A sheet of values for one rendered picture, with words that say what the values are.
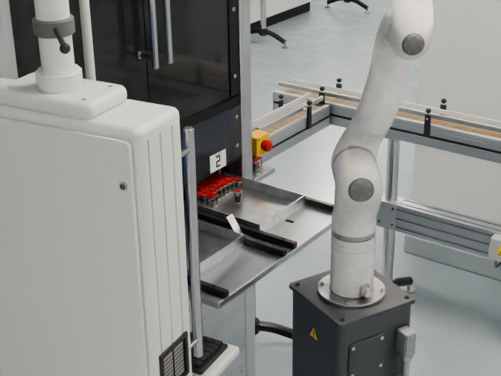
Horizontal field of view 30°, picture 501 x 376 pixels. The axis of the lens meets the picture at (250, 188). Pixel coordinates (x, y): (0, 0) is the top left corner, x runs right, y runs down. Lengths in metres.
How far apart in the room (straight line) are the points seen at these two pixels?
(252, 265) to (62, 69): 0.98
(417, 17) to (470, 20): 1.89
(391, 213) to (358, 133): 1.48
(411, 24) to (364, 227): 0.56
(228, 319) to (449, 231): 0.99
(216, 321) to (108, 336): 1.22
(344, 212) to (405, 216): 1.44
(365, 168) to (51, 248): 0.80
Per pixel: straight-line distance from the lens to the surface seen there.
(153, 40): 2.63
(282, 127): 3.59
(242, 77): 3.09
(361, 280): 2.56
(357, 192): 2.36
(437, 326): 4.12
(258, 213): 3.02
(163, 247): 2.03
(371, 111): 2.37
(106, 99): 1.97
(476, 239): 3.77
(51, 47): 1.99
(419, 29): 2.26
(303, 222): 2.96
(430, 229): 3.84
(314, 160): 5.69
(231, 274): 2.68
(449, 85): 4.27
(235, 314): 3.41
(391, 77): 2.36
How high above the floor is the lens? 2.21
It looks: 25 degrees down
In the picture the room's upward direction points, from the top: 1 degrees counter-clockwise
